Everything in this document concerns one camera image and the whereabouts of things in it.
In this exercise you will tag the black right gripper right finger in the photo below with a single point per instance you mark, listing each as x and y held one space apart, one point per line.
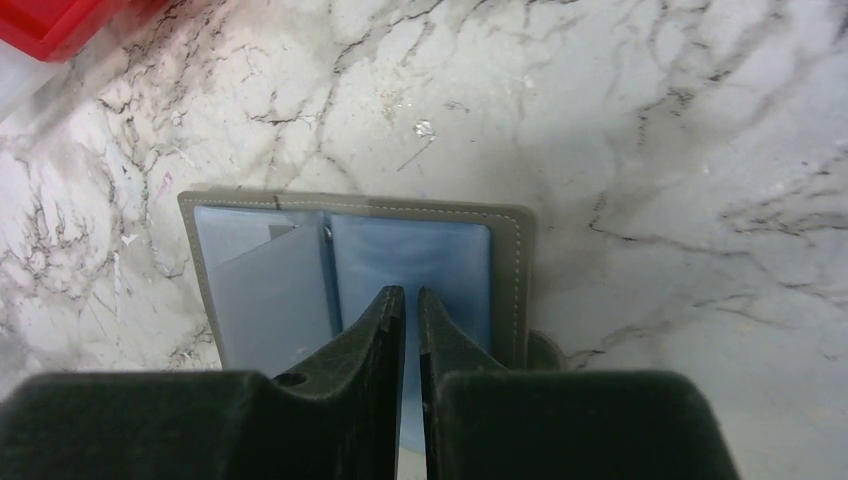
484 421

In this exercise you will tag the red plastic bin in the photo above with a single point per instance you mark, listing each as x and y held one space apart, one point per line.
52 31

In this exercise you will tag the grey metal card holder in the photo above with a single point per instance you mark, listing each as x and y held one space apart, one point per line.
282 274

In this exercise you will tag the white plastic bin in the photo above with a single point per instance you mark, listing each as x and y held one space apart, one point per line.
38 92

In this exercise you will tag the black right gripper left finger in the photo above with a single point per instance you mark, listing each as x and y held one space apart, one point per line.
335 415

